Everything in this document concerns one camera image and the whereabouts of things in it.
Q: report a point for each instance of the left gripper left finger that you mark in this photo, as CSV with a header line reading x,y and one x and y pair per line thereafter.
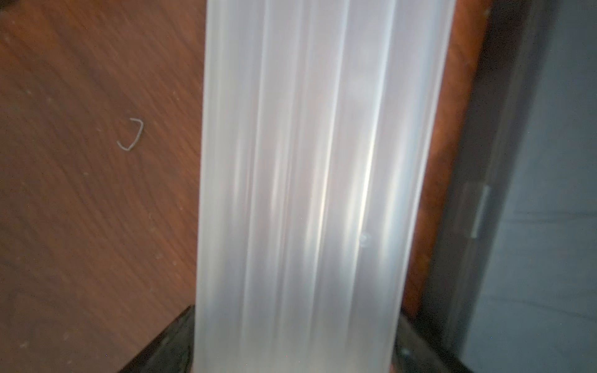
x,y
171,351

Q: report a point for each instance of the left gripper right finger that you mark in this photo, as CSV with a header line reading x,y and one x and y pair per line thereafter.
x,y
417,349

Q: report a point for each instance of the ribbed translucent pencil case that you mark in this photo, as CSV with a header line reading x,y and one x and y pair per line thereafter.
x,y
317,122

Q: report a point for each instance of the black pencil case front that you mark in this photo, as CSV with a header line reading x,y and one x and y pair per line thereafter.
x,y
512,285

